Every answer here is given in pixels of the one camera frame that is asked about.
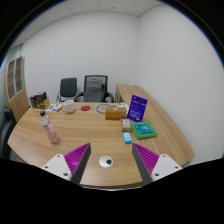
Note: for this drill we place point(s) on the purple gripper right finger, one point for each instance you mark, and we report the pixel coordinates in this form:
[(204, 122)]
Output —
[(152, 166)]

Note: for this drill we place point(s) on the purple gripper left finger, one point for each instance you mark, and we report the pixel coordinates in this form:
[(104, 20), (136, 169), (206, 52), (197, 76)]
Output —
[(70, 166)]

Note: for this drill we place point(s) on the plastic water bottle pink label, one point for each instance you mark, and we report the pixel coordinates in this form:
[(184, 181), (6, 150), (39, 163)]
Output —
[(48, 127)]

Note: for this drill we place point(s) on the small blue card box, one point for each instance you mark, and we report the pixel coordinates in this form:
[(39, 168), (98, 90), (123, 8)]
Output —
[(127, 137)]

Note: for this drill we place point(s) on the green box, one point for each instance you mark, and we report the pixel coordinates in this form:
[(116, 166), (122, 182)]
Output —
[(143, 130)]

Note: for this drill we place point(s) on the small yellow snack pack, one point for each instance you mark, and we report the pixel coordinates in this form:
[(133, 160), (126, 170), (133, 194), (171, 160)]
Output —
[(126, 125)]

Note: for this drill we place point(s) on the red round coaster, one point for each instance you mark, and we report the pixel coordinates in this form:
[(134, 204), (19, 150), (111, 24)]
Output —
[(85, 108)]

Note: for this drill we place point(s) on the white ceramic mug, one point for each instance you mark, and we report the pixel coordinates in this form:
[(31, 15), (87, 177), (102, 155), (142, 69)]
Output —
[(68, 106)]

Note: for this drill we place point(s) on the purple upright booklet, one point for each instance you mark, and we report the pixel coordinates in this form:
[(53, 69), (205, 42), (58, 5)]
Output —
[(137, 108)]

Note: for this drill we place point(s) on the grey round disc on paper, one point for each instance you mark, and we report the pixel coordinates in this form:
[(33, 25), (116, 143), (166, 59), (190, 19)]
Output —
[(101, 108)]

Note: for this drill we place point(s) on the white green sticker sheet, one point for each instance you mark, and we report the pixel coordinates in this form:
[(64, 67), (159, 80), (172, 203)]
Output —
[(54, 107)]

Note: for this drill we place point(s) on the dark box stack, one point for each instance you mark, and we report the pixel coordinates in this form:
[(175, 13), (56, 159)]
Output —
[(39, 100)]

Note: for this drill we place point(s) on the black office chair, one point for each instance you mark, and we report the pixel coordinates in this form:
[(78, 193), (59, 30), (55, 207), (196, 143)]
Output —
[(68, 89)]

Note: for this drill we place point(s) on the grey mesh office chair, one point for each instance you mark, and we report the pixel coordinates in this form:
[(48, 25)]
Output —
[(95, 89)]

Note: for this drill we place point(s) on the black chair at left edge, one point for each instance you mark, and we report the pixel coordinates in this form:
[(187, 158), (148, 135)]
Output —
[(7, 124)]

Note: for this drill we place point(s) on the wooden cabinet with glass doors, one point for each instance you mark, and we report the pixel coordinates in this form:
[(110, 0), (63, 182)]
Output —
[(15, 88)]

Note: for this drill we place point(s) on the desk cable grommet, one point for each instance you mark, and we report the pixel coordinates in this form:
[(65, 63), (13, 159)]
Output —
[(106, 161)]

